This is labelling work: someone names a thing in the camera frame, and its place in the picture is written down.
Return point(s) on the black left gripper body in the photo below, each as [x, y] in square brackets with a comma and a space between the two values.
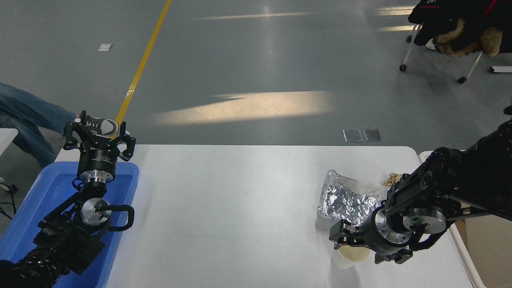
[98, 158]

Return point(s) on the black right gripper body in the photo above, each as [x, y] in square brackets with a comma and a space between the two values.
[370, 238]

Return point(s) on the white paper cup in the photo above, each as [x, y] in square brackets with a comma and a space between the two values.
[344, 258]

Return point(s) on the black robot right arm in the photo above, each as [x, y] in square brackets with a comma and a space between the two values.
[460, 172]

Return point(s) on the crinkled foil tray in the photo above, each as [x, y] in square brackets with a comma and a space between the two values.
[344, 196]

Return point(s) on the person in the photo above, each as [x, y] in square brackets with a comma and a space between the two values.
[24, 108]

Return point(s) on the blue plastic tray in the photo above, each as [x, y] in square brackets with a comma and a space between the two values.
[52, 188]

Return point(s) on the crumpled tan paper ball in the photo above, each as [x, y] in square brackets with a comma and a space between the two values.
[394, 178]

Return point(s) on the small white side table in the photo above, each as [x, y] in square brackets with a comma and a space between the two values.
[6, 140]

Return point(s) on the large pale plastic bin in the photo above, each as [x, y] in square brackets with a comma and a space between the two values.
[492, 256]

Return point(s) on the small white floor tag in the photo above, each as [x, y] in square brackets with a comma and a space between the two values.
[105, 47]

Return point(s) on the silver floor plate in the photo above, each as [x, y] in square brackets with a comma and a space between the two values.
[372, 135]
[352, 136]

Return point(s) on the wheeled metal chair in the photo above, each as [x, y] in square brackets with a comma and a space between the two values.
[408, 52]

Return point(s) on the white bar on floor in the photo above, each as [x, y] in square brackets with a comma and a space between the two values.
[502, 69]

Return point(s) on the dark coat with fur trim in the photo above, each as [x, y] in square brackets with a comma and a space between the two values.
[460, 20]

